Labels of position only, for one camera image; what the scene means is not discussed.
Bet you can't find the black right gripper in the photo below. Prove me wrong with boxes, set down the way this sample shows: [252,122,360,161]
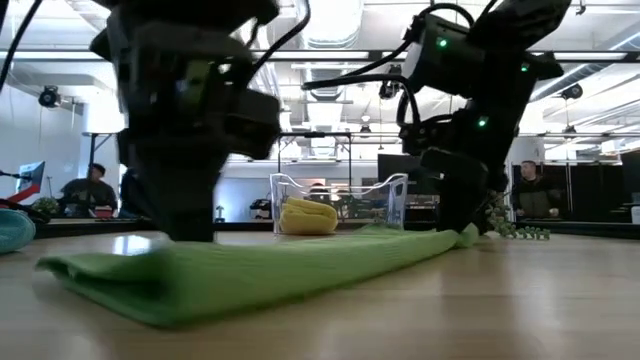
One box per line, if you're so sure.
[399,84,536,232]

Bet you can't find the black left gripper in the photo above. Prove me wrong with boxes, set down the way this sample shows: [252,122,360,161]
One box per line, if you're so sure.
[89,19,254,244]

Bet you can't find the green microfiber towel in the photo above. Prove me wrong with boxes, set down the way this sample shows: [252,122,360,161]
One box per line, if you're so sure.
[34,222,480,330]

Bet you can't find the yellow microfiber towel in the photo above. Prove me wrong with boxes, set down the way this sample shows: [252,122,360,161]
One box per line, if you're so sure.
[278,196,340,236]

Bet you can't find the teal microfiber towel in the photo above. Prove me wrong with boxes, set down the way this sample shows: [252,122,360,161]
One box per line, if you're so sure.
[0,208,37,255]

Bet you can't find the potted succulent plant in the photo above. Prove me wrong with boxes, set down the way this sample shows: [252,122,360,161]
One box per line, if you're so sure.
[482,189,551,241]

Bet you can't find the clear plastic bin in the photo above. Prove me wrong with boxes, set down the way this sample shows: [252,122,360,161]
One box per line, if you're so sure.
[269,172,409,235]

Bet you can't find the black computer monitor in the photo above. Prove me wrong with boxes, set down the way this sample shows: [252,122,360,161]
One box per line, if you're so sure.
[377,153,426,196]

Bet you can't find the black pole stand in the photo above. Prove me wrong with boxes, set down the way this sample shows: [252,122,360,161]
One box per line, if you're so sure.
[82,130,126,169]

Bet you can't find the black partition panels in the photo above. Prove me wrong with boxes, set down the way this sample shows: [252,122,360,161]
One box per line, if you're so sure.
[512,152,640,221]

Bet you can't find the small round green plant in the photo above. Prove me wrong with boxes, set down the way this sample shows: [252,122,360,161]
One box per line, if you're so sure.
[30,196,61,217]

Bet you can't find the tilted computer monitor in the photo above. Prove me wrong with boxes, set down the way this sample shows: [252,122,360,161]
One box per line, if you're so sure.
[14,160,46,196]

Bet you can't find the red bar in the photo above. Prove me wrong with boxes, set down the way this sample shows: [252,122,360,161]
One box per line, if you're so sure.
[7,183,47,205]

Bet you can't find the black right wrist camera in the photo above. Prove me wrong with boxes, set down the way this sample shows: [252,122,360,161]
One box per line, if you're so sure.
[419,147,490,194]

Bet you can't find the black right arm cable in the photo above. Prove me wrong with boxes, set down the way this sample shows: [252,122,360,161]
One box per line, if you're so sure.
[301,2,476,129]

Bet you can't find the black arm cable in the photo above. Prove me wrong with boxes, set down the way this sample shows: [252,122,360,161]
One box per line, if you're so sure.
[301,2,476,129]
[0,0,312,94]

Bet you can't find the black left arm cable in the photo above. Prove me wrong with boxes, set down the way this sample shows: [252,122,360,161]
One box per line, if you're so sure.
[0,0,312,94]

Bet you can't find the silver ceiling air duct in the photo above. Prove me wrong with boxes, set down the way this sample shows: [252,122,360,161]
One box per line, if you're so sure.
[294,0,366,156]

